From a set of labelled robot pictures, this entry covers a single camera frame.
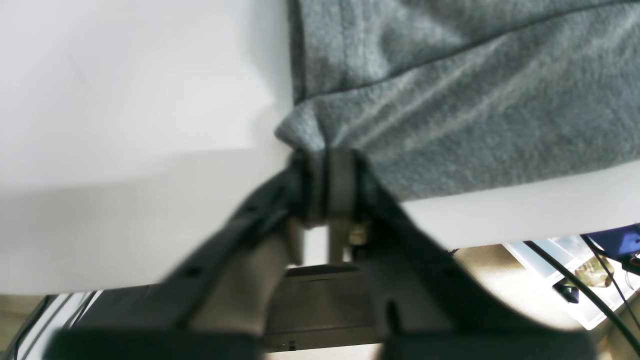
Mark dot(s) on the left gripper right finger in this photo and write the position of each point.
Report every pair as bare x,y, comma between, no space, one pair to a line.
426,306

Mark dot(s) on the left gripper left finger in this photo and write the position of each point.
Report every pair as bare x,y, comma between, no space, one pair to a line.
214,305

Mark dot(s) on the grey t-shirt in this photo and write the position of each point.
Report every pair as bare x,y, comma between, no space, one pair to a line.
446,97

